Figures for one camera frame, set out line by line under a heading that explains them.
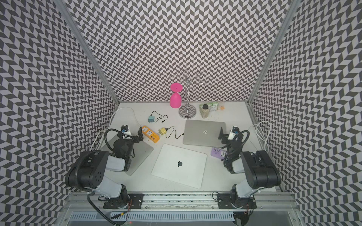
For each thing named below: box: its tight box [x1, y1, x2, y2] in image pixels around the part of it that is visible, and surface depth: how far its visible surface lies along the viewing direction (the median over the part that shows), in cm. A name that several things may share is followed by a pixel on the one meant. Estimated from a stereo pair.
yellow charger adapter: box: [158, 127, 167, 136], surface depth 101 cm
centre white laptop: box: [151, 143, 208, 190], surface depth 86 cm
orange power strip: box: [141, 125, 161, 144], surface depth 98 cm
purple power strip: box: [210, 146, 227, 160], surface depth 90 cm
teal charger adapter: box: [148, 115, 155, 123], surface depth 110 cm
